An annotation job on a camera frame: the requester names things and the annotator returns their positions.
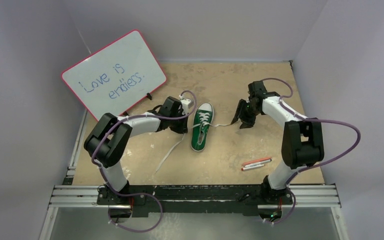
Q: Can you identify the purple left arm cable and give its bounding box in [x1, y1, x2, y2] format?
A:
[90, 90, 198, 234]

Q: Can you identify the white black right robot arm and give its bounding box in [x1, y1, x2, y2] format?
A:
[231, 80, 325, 200]

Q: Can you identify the pink framed whiteboard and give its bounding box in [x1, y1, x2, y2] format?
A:
[61, 29, 167, 120]

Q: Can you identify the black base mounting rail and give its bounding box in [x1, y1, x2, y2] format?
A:
[96, 184, 294, 219]

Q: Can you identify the green canvas sneaker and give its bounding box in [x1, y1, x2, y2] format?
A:
[191, 102, 215, 152]

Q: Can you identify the silver aluminium frame rail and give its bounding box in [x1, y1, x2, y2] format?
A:
[39, 184, 349, 240]

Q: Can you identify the red white marker pen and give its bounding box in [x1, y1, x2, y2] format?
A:
[241, 159, 272, 171]

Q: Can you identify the white shoelace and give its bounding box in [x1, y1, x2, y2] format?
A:
[153, 110, 234, 175]

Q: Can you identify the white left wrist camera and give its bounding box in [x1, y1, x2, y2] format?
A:
[179, 95, 194, 115]

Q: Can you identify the orange marker pen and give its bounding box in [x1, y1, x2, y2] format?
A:
[242, 157, 272, 166]

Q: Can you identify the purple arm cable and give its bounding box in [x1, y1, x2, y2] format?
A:
[259, 77, 362, 226]
[90, 90, 198, 234]

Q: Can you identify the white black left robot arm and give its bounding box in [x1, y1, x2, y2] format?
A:
[83, 96, 196, 198]

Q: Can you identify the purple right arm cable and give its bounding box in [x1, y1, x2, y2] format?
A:
[259, 77, 362, 226]

